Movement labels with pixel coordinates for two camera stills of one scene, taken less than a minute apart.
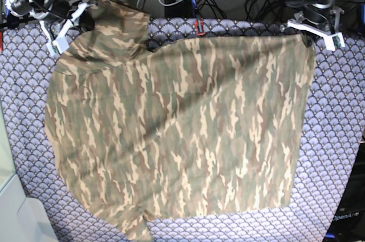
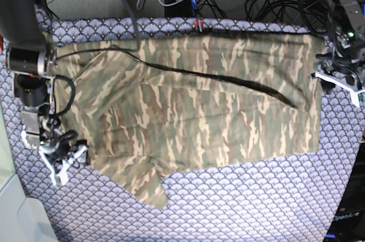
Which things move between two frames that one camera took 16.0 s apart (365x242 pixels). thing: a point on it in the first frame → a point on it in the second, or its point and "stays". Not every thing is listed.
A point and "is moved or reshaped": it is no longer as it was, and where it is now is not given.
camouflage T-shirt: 204,125 is moved or reshaped
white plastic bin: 22,218 stays
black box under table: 182,9 stays
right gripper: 308,37 → 338,69
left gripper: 86,22 → 78,149
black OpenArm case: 348,224 stays
